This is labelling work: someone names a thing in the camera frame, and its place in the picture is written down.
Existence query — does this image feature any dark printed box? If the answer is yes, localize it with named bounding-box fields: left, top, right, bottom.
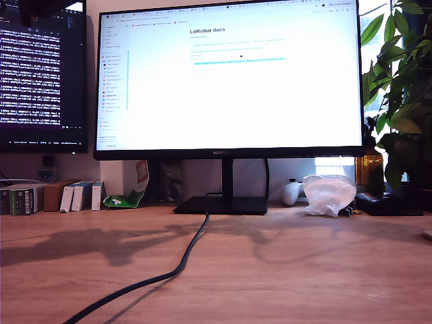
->
left=0, top=188, right=12, bottom=216

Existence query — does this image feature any black monitor with code screen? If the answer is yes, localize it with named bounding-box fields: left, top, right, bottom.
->
left=0, top=0, right=89, bottom=155

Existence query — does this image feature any green printed box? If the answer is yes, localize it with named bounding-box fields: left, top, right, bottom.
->
left=9, top=188, right=35, bottom=217

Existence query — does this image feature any white blue small box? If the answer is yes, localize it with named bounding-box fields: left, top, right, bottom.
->
left=70, top=181, right=95, bottom=213
left=59, top=184, right=78, bottom=213
left=90, top=180, right=104, bottom=212

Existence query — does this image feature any brown cardboard box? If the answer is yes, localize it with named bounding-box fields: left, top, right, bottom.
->
left=43, top=180, right=81, bottom=213

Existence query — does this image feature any black cable on table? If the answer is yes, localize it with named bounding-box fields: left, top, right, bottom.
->
left=62, top=192, right=223, bottom=324

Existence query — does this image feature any green red snack bag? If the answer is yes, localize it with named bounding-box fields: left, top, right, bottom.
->
left=103, top=159, right=151, bottom=209

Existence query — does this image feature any white cable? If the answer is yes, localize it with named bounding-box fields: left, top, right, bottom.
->
left=0, top=178, right=45, bottom=186

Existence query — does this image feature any white game controller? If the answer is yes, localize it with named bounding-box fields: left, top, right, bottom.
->
left=281, top=178, right=305, bottom=207

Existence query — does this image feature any white plastic bag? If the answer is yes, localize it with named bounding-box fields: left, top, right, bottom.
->
left=301, top=173, right=358, bottom=217

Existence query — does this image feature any amber pump bottle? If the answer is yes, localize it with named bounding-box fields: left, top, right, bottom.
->
left=356, top=116, right=386, bottom=198

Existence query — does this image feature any black monitor cable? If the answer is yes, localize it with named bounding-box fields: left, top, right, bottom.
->
left=264, top=158, right=271, bottom=203

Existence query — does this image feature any black monitor with white screen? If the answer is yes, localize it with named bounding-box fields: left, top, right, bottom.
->
left=93, top=0, right=367, bottom=216

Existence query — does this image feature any dark patterned bag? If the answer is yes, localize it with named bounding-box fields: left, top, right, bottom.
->
left=148, top=159, right=184, bottom=203

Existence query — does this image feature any green leafy plant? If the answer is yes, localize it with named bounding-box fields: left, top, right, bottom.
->
left=360, top=0, right=432, bottom=193

